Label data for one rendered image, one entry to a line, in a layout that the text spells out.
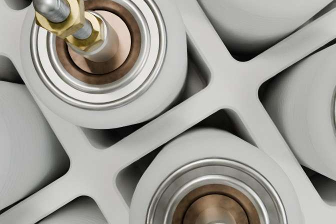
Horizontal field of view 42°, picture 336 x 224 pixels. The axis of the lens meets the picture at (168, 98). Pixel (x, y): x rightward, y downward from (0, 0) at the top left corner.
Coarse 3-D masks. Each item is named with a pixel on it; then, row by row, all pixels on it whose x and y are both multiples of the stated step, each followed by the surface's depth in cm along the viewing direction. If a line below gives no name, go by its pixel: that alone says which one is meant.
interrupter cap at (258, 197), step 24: (192, 168) 23; (216, 168) 23; (240, 168) 23; (168, 192) 23; (192, 192) 23; (216, 192) 23; (240, 192) 23; (264, 192) 23; (168, 216) 23; (192, 216) 24; (240, 216) 23; (264, 216) 23
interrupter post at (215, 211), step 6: (204, 210) 23; (210, 210) 23; (216, 210) 23; (222, 210) 23; (198, 216) 23; (204, 216) 22; (210, 216) 22; (216, 216) 21; (222, 216) 21; (228, 216) 22; (198, 222) 22; (204, 222) 21; (210, 222) 21; (216, 222) 21; (222, 222) 21; (228, 222) 21; (234, 222) 22
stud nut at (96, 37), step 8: (88, 16) 20; (96, 16) 20; (96, 24) 20; (96, 32) 20; (72, 40) 20; (80, 40) 20; (88, 40) 20; (96, 40) 20; (80, 48) 20; (88, 48) 21
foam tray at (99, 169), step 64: (0, 0) 32; (192, 0) 31; (0, 64) 34; (192, 64) 42; (256, 64) 31; (64, 128) 31; (128, 128) 42; (256, 128) 31; (64, 192) 31; (128, 192) 34; (320, 192) 35
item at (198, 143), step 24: (168, 144) 30; (192, 144) 24; (216, 144) 24; (240, 144) 24; (168, 168) 24; (264, 168) 24; (144, 192) 24; (288, 192) 24; (144, 216) 24; (288, 216) 23
